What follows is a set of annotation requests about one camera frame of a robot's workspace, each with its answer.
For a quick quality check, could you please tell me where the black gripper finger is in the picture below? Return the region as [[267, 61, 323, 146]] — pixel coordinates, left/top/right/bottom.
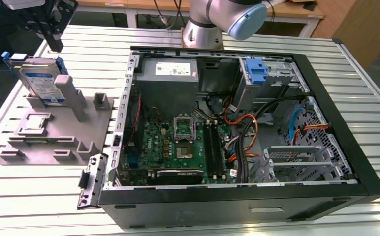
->
[[21, 21, 56, 53], [53, 0, 79, 53]]

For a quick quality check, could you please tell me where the hard disk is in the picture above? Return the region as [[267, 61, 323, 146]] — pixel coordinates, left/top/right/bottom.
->
[[0, 51, 69, 108]]

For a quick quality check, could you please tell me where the orange disk power wire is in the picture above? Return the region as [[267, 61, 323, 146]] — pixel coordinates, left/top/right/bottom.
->
[[293, 124, 330, 146]]

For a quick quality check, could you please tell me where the metal disk bay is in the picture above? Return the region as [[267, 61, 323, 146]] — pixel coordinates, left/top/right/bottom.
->
[[262, 145, 345, 182]]

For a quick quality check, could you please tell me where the silver CPU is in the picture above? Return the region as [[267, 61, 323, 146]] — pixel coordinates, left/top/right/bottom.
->
[[25, 117, 48, 130]]

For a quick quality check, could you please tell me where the grey power supply unit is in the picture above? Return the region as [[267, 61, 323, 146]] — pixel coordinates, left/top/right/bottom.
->
[[134, 58, 199, 118]]

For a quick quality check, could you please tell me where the grey plastic parts rack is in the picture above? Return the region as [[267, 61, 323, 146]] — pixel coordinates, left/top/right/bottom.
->
[[0, 75, 116, 166]]

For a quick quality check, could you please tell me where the green RAM stick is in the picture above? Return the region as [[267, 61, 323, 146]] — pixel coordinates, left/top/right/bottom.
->
[[21, 137, 59, 144]]

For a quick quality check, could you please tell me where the metal socket cover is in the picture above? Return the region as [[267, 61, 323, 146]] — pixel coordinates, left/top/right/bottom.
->
[[172, 113, 196, 143]]

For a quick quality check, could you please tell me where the green motherboard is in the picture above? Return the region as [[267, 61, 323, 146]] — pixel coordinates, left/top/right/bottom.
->
[[120, 115, 239, 185]]

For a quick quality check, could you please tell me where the thin metal locking lever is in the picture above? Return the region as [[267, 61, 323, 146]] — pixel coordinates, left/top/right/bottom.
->
[[192, 115, 199, 145]]

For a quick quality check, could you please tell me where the CPU socket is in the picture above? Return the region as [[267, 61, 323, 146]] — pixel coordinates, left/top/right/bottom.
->
[[175, 144, 199, 160]]

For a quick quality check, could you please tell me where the blue plastic drive latch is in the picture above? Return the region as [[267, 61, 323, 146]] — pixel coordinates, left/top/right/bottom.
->
[[245, 58, 269, 84]]

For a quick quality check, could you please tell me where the metal optical drive cage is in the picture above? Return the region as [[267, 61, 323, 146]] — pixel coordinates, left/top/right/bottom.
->
[[234, 56, 309, 114]]

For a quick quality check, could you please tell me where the black RAM slot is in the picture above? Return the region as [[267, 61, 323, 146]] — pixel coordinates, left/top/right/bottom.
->
[[203, 119, 219, 179], [211, 119, 229, 179]]

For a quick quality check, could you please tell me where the black graphics card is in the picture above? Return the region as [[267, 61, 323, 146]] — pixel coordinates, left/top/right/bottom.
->
[[147, 168, 203, 186]]

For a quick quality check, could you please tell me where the black PC case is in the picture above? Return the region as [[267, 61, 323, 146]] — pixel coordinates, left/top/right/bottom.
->
[[76, 45, 380, 229]]

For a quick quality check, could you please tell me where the wooden cabinet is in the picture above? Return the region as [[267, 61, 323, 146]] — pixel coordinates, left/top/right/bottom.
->
[[333, 0, 380, 70]]

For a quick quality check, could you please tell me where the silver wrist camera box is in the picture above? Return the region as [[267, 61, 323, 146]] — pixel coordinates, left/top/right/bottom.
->
[[0, 0, 45, 10]]

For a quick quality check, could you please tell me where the orange wire bundle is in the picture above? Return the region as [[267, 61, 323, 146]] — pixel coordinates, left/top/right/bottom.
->
[[225, 113, 261, 164]]

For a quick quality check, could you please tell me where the wooden desk white frame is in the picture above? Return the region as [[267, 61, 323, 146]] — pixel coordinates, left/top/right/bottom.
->
[[75, 0, 327, 37]]

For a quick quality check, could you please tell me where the black cable bundle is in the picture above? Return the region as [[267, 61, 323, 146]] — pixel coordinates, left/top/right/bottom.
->
[[234, 95, 307, 184]]

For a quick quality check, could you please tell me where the light blue data wire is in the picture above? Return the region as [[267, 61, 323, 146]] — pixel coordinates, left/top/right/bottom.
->
[[287, 99, 314, 143]]

